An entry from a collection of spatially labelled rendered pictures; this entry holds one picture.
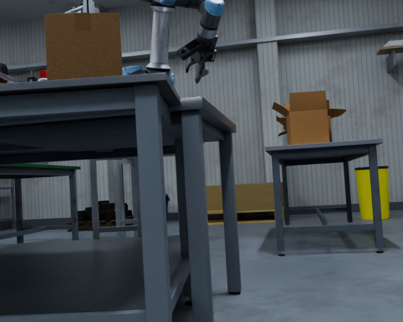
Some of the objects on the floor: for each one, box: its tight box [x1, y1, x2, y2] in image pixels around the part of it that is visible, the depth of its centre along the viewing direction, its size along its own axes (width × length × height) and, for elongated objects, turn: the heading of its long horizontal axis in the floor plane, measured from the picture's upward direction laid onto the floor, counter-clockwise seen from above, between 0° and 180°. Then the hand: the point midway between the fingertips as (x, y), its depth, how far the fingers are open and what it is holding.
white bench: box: [0, 164, 81, 243], centre depth 441 cm, size 190×75×80 cm
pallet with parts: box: [67, 201, 134, 232], centre depth 739 cm, size 74×107×38 cm
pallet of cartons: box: [206, 181, 285, 225], centre depth 708 cm, size 141×96×51 cm
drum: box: [354, 166, 390, 220], centre depth 617 cm, size 40×40×63 cm
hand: (190, 76), depth 216 cm, fingers open, 7 cm apart
